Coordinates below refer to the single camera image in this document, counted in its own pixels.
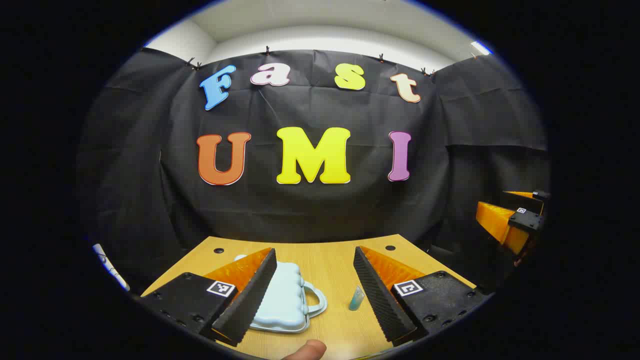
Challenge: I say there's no white printed board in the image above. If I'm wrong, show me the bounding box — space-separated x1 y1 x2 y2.
91 243 131 292

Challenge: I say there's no black backdrop cloth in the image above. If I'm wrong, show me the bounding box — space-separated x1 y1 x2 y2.
75 47 551 296

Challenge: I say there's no light blue suitcase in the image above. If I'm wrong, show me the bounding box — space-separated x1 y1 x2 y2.
234 255 328 334

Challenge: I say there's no small blue bottle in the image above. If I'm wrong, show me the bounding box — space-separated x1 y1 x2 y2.
348 286 366 312

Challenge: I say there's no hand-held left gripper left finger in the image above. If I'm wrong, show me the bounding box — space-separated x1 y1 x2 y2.
140 247 278 347

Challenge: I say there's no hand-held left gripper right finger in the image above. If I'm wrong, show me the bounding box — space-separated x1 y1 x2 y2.
353 245 495 347

